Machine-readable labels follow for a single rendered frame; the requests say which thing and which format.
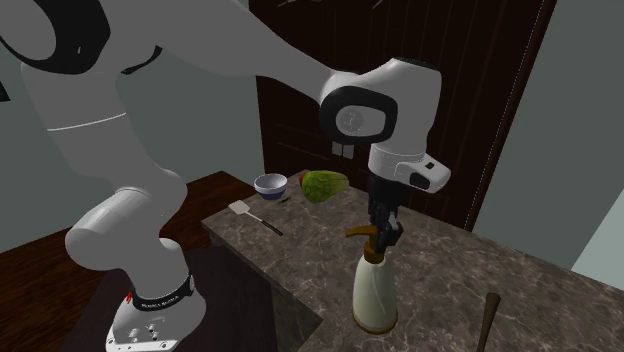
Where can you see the cream pump bottle brown nozzle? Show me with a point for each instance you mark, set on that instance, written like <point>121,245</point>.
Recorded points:
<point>374,287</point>

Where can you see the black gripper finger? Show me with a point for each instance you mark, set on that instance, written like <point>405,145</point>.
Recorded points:
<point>390,234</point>

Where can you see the small red fruit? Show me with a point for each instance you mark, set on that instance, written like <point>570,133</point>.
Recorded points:
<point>302,178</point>

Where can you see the white and blue bowl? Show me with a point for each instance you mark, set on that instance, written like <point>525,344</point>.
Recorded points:
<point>270,185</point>

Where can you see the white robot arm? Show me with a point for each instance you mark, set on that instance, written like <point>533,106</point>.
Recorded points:
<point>146,39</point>

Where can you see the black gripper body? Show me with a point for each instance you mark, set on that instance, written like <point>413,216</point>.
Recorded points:
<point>386,191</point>

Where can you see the brown wooden stick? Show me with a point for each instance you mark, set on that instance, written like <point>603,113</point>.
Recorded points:
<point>489,322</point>

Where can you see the green lettuce head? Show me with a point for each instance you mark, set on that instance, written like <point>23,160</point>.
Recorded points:
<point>325,186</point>

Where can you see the dark robot stand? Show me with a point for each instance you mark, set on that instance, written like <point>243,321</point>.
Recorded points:
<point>234,302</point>

